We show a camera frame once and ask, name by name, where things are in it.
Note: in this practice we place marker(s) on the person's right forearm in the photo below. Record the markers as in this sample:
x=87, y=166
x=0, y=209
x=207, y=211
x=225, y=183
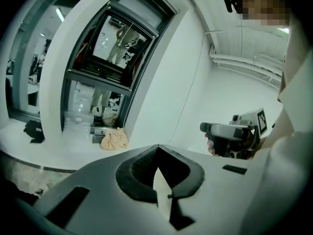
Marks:
x=274, y=136

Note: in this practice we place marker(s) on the small black bracket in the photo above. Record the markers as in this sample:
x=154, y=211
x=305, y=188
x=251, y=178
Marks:
x=34, y=131

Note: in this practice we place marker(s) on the white ceiling pipes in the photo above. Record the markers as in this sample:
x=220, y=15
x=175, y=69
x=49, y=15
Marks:
x=244, y=61

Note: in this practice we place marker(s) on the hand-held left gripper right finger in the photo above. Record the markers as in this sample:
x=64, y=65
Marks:
x=220, y=192

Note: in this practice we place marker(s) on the black window frame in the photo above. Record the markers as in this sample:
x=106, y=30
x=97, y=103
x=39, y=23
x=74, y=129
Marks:
x=17, y=70

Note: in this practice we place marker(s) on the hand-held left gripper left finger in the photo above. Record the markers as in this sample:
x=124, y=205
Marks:
x=102, y=192

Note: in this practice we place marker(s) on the clear plastic bag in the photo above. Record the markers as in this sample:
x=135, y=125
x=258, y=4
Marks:
x=78, y=126

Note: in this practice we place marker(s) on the grey roller blind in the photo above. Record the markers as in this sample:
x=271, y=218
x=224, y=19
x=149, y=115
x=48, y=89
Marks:
x=144, y=7

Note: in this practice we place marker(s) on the person's beige shirt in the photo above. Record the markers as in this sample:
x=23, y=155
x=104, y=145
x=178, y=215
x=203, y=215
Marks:
x=298, y=82

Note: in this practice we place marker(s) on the beige patterned cloth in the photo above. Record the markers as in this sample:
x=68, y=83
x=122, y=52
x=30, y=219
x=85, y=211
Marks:
x=115, y=139

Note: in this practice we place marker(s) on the dark framed window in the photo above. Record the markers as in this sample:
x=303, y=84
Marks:
x=127, y=82

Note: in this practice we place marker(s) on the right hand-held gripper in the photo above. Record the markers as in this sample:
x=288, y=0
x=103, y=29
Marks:
x=259, y=121

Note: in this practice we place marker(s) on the black head camera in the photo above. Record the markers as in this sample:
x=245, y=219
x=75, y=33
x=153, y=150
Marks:
x=230, y=2

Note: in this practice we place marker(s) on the person's head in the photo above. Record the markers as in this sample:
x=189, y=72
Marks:
x=264, y=4

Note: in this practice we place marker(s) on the person's right hand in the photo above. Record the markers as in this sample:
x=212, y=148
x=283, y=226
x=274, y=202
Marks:
x=210, y=143

